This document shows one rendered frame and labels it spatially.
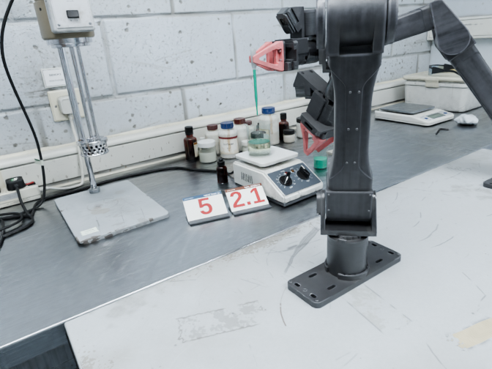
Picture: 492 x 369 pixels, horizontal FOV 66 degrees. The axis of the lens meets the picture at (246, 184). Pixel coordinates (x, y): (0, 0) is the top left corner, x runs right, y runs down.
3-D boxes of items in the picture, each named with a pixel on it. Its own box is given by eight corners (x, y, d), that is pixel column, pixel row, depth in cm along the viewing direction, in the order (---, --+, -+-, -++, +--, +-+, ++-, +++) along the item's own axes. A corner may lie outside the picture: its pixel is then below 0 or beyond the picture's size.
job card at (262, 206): (271, 207, 87) (270, 191, 86) (233, 216, 85) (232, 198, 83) (261, 198, 93) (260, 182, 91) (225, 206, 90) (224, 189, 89)
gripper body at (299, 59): (291, 40, 87) (315, 38, 91) (263, 42, 95) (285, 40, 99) (293, 70, 89) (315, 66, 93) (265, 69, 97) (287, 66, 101)
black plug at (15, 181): (27, 189, 99) (25, 181, 98) (8, 193, 97) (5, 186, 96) (24, 182, 105) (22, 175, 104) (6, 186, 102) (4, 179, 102)
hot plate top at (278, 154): (299, 156, 96) (299, 152, 96) (262, 168, 90) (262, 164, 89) (269, 147, 105) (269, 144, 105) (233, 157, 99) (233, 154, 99)
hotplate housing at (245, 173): (324, 192, 93) (324, 161, 90) (284, 209, 86) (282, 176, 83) (266, 172, 110) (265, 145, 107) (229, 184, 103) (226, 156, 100)
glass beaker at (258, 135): (247, 153, 100) (244, 121, 97) (271, 151, 100) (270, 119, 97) (247, 161, 94) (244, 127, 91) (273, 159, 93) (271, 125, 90)
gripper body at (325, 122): (297, 119, 82) (309, 90, 77) (331, 111, 87) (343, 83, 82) (316, 139, 79) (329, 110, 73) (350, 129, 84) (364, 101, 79)
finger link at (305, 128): (289, 146, 88) (302, 113, 81) (312, 140, 92) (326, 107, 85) (307, 166, 85) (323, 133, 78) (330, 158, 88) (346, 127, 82)
